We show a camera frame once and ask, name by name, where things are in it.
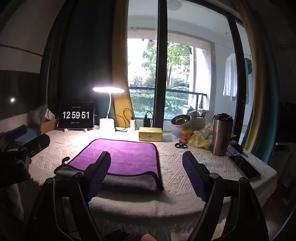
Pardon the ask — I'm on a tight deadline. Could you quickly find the orange jar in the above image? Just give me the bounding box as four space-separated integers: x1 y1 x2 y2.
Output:
181 129 194 146

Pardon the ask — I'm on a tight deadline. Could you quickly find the steel bowl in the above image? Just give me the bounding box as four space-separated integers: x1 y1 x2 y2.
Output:
171 115 193 138

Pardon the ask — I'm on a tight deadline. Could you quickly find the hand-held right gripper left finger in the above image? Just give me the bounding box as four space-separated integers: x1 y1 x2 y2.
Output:
26 151 112 241

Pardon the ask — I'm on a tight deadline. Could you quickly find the green hanging garment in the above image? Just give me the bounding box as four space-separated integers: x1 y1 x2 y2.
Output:
244 57 253 75

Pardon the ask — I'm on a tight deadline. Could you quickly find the white hanging shirt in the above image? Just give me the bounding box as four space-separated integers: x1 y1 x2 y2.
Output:
222 53 239 101

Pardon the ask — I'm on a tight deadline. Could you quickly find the tablet with clock display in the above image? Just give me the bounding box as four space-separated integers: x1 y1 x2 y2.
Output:
58 102 95 129

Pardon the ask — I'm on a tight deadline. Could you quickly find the white desk lamp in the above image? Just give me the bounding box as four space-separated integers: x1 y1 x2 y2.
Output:
92 86 125 135

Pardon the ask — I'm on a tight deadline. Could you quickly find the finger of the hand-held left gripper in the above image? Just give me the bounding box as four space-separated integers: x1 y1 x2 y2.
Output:
20 133 51 155

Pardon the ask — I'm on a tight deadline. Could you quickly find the balcony railing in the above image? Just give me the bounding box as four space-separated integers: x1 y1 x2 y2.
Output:
128 87 208 110

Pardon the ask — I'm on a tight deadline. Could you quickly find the white plastic basket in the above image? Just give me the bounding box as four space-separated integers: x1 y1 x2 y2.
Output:
188 110 207 128

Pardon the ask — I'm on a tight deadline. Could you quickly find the cardboard box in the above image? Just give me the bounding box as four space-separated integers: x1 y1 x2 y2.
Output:
40 118 58 134

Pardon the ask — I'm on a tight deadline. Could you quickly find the white tablet stand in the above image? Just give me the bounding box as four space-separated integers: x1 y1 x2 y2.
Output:
63 127 90 133

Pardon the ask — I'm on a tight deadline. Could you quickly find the black sliding door frame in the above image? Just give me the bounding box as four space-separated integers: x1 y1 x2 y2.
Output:
154 0 168 127

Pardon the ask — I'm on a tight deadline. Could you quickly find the blue cloth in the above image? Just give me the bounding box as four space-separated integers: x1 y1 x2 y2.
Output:
13 126 42 144

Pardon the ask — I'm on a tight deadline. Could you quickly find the dark bundle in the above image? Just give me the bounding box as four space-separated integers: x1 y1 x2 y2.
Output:
228 141 249 158

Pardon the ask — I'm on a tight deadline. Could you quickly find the white knitted tablecloth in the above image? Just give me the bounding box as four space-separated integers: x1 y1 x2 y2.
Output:
7 128 278 235

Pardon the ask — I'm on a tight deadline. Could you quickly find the yellow tissue box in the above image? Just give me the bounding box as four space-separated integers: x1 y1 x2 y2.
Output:
138 126 163 142

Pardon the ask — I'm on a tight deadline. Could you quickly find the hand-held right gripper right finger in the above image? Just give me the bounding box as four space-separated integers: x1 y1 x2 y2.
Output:
182 151 270 241

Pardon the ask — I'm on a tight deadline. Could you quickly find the dark green curtain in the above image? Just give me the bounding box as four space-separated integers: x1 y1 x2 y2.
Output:
47 0 116 121

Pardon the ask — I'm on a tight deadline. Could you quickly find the black phone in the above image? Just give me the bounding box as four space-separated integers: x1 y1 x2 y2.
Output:
229 154 262 180

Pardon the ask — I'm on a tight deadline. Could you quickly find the round ceiling light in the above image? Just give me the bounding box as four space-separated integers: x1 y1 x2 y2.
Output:
167 0 182 11

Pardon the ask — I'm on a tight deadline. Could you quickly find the yellow and teal curtain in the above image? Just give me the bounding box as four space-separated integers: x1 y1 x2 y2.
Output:
231 0 282 165

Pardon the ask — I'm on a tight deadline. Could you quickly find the purple towel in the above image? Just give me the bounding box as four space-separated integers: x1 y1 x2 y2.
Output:
68 138 164 191

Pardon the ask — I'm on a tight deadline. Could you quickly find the black power bank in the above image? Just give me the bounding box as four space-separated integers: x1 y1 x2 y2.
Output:
144 112 153 128

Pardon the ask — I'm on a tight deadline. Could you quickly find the steel tumbler with black lid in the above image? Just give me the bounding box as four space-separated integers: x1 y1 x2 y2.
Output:
211 113 233 156

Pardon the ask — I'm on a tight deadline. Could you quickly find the black cable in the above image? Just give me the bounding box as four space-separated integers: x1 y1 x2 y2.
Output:
115 108 134 133

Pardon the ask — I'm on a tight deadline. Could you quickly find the grey towel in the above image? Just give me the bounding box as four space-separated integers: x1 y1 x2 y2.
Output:
55 166 162 193

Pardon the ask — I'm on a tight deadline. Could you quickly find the yellow plastic bag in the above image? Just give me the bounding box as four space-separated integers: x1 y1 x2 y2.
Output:
188 129 213 150

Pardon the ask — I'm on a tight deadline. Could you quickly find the clear plastic bag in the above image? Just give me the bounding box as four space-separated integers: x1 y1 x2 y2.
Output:
29 103 55 126

